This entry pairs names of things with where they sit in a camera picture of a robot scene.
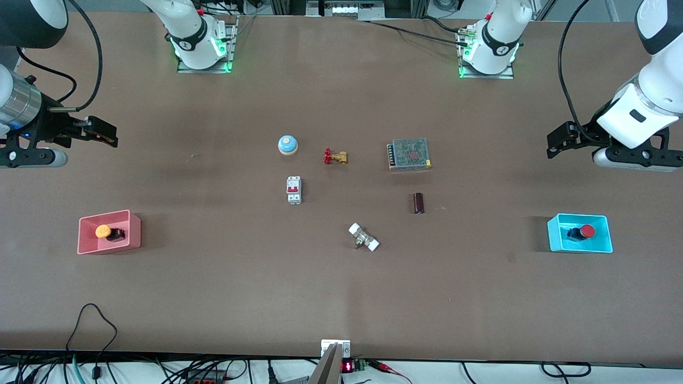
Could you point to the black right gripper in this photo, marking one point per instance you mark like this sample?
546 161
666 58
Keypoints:
52 126

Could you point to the grey metal bar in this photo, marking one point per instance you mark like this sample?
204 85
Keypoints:
328 368

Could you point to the blue call bell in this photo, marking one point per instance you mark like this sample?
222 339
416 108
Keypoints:
287 145

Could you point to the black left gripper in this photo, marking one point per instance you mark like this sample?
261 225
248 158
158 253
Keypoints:
586 134

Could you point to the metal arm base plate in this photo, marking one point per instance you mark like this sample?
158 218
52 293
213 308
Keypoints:
232 42
509 74

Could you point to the cyan plastic bin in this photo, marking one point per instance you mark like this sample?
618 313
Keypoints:
560 242

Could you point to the metal mesh power supply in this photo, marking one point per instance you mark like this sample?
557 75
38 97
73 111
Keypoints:
410 153

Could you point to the red push button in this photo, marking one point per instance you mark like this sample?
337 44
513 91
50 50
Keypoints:
584 231

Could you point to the yellow push button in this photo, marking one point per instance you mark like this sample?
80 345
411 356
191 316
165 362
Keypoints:
104 231

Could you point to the red digit display module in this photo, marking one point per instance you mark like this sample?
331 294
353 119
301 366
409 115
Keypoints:
352 366

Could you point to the pink plastic bin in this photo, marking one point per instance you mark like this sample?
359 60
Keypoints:
130 234

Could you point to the metal fitting with white ends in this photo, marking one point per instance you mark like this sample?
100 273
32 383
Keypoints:
364 238

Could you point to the dark brown cylindrical capacitor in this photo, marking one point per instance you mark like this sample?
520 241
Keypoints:
419 203

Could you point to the white circuit breaker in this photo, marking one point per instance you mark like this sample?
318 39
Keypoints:
294 190

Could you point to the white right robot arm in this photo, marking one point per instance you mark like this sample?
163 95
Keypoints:
195 42

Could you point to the red alligator clip lead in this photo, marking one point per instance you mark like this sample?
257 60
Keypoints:
392 369

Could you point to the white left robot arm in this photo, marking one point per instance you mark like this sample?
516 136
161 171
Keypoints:
499 48

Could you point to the white table edge bracket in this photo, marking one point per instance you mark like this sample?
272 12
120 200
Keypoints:
326 346

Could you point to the aluminium frame with connectors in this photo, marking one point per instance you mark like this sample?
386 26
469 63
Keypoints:
347 7

